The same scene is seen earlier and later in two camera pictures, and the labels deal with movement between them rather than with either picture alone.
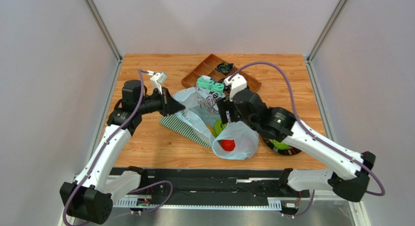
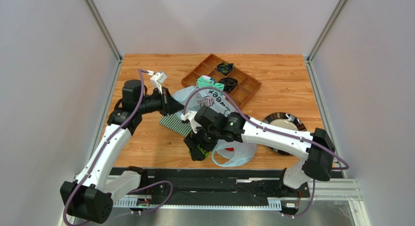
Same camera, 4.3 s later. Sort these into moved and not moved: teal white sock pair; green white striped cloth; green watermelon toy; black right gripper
Moved: green watermelon toy; black right gripper
Not moved: teal white sock pair; green white striped cloth
